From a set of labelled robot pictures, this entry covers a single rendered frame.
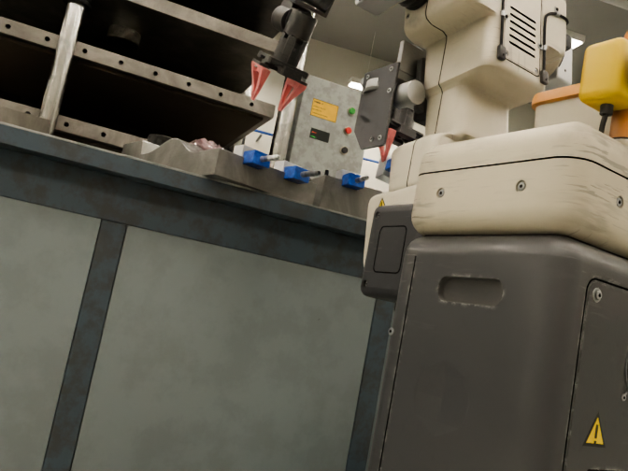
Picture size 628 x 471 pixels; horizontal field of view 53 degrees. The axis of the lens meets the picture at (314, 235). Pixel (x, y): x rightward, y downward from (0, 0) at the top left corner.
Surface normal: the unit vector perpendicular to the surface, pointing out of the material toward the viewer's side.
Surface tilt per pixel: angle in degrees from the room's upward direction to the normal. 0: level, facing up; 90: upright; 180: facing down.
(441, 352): 90
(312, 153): 90
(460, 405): 88
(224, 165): 90
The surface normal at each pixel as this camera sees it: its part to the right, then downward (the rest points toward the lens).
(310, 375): 0.39, -0.05
